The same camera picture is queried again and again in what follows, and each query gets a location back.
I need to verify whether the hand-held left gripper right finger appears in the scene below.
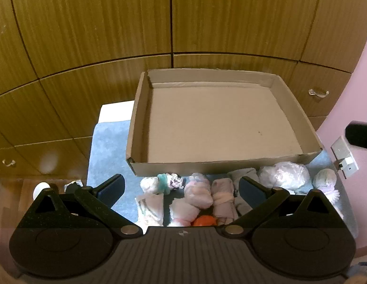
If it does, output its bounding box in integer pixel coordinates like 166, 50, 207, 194
221, 176, 341, 239

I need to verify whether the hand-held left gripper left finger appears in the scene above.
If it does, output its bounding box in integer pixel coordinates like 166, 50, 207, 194
24, 174, 143, 239

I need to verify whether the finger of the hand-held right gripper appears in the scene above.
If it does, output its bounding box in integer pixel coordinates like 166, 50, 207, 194
345, 121, 367, 150

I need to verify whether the pale pink sock roll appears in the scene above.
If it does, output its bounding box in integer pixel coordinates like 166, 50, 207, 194
211, 179, 239, 226

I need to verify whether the clear white shiny sock bundle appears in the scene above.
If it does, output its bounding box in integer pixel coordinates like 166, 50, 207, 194
258, 161, 310, 189

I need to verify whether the white grey-striped sock roll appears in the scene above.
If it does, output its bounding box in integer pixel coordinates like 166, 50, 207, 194
135, 194, 165, 226

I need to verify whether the white teal purple sock roll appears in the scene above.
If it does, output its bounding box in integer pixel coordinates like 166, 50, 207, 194
140, 173, 184, 195

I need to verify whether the white sock roll pink band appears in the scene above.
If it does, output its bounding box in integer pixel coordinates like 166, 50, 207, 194
183, 180, 214, 209

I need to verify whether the white fluffy sock roll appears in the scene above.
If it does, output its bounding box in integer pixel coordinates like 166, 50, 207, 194
189, 173, 210, 184

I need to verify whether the red sock roll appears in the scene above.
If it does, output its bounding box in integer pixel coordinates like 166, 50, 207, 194
192, 215, 217, 227

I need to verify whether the white fluffy sock purple band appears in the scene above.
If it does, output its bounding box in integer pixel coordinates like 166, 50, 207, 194
313, 169, 341, 205

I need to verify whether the pink fluffy sock roll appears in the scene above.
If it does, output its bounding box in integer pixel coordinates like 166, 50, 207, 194
169, 198, 201, 227

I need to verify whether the shallow cardboard box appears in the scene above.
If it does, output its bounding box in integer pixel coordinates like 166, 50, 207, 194
126, 69, 324, 177

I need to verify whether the blue towel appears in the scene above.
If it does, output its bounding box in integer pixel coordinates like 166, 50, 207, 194
87, 118, 359, 239

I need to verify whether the small white object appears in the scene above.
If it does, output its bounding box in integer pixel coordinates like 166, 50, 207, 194
33, 182, 51, 202

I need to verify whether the white foam board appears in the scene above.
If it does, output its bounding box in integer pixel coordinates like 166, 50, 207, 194
98, 101, 135, 124

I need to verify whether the wooden wardrobe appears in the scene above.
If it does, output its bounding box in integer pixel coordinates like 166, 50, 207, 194
0, 0, 367, 184

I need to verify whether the white wall socket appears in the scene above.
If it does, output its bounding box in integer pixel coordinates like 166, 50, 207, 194
331, 136, 358, 180

